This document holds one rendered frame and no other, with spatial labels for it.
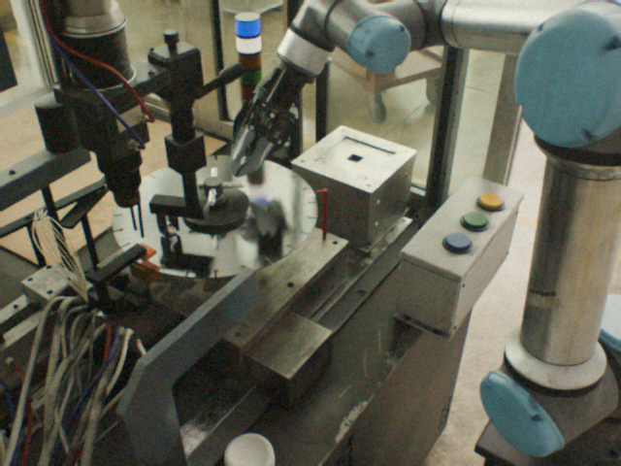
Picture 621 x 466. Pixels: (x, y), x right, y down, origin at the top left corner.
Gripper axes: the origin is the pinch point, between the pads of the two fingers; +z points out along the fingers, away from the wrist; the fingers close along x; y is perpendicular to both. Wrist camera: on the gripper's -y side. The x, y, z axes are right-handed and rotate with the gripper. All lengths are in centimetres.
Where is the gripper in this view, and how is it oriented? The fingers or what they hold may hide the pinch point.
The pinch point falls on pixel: (239, 168)
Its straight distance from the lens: 109.7
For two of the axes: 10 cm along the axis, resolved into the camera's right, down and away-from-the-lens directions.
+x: 8.7, 4.2, 2.4
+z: -4.9, 8.0, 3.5
